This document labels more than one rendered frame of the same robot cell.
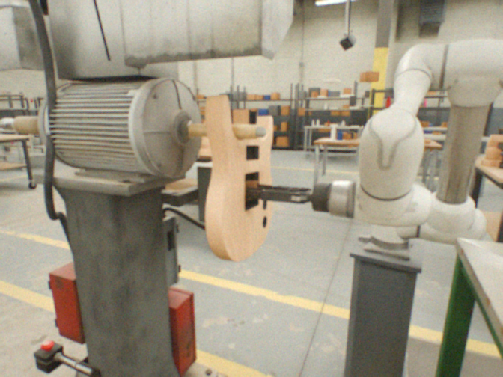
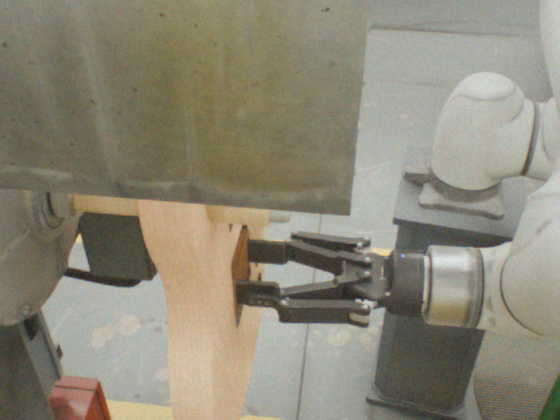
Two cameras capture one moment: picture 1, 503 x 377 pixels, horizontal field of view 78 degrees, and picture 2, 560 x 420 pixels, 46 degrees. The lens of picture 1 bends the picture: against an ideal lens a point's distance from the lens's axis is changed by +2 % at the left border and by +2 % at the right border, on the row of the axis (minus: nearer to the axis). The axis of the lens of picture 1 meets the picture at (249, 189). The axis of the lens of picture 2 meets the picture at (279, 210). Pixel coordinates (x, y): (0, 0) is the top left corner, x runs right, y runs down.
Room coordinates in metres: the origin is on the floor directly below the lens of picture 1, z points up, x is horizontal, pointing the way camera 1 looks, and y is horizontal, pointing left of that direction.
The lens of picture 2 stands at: (0.28, 0.10, 1.65)
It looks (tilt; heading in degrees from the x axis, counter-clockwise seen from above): 41 degrees down; 343
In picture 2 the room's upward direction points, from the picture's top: straight up
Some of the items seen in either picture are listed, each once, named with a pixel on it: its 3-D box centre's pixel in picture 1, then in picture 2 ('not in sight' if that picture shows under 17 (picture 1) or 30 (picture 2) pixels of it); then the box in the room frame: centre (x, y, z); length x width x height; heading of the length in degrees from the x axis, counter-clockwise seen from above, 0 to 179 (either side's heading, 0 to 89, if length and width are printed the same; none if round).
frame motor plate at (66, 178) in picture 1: (112, 175); not in sight; (0.91, 0.41, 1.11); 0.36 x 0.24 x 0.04; 66
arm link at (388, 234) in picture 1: (395, 213); (481, 127); (1.27, -0.63, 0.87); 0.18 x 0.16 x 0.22; 59
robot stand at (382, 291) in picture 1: (380, 316); (437, 292); (1.28, -0.62, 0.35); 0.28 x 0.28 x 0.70; 59
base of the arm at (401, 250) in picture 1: (384, 241); (455, 177); (1.29, -0.61, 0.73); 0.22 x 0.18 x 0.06; 59
